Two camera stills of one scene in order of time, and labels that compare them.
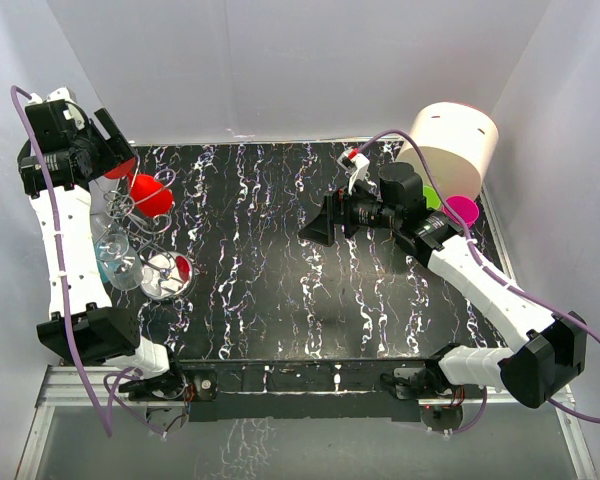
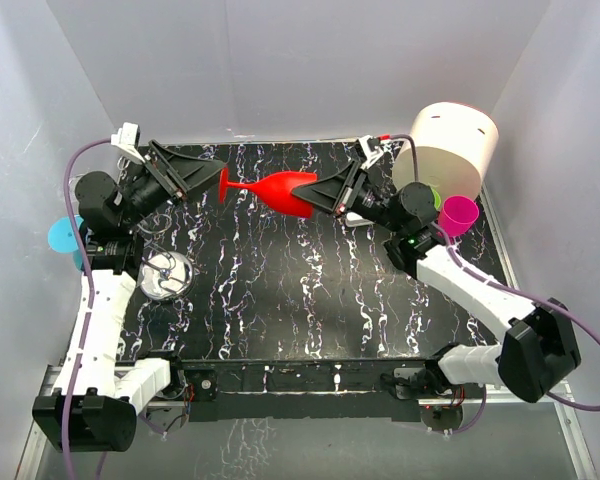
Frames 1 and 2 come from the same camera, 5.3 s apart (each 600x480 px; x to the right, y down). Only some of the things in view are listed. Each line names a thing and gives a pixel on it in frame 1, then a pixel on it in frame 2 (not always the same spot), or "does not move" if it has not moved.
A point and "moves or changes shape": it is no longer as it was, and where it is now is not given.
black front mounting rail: (240, 389) does not move
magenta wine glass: (464, 207) does not move
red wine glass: (149, 197) moves or changes shape
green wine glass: (432, 199) does not move
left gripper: (121, 150) → (189, 170)
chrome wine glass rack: (166, 275) does not move
